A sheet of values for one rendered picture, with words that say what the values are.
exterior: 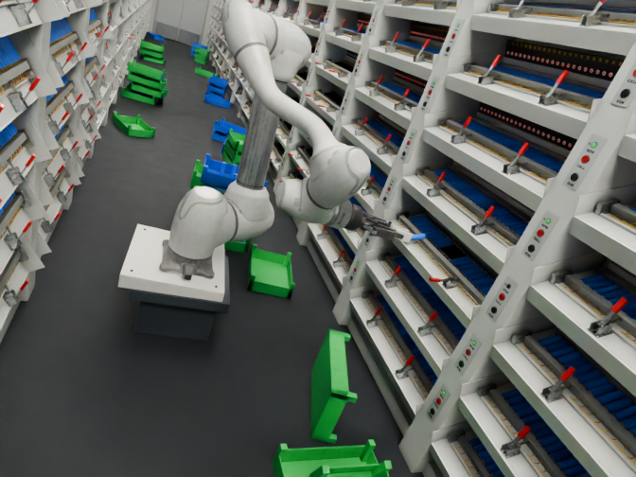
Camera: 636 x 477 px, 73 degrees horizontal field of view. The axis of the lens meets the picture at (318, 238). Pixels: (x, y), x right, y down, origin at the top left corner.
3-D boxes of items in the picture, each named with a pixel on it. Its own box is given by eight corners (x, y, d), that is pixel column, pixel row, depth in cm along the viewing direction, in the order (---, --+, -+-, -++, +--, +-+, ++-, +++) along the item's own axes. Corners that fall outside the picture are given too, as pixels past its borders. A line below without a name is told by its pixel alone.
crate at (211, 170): (200, 182, 200) (203, 166, 196) (203, 167, 217) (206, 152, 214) (263, 197, 208) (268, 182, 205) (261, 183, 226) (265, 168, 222)
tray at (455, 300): (469, 332, 123) (473, 307, 118) (382, 231, 173) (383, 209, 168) (529, 316, 127) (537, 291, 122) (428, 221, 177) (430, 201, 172)
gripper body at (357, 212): (334, 219, 129) (360, 227, 133) (344, 233, 122) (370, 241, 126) (345, 197, 126) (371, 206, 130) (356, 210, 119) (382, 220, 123)
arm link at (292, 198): (317, 233, 123) (343, 215, 113) (267, 218, 116) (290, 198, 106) (319, 200, 128) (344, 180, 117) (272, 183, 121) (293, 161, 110)
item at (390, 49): (432, 82, 158) (434, 41, 150) (368, 58, 208) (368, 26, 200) (480, 76, 162) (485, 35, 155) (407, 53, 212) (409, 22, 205)
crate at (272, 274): (290, 299, 197) (295, 285, 194) (246, 290, 192) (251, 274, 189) (287, 265, 224) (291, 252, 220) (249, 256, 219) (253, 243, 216)
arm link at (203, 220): (158, 237, 148) (171, 179, 139) (203, 231, 162) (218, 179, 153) (183, 263, 140) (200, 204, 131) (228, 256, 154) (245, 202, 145)
